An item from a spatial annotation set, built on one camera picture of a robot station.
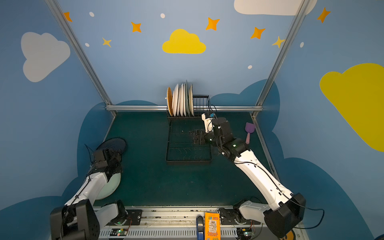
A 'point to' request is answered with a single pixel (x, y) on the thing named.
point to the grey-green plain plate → (186, 98)
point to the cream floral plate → (191, 101)
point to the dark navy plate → (115, 143)
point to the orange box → (212, 226)
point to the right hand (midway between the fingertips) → (197, 130)
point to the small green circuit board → (119, 232)
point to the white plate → (184, 99)
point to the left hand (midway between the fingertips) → (124, 153)
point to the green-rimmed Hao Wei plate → (175, 99)
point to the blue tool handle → (200, 228)
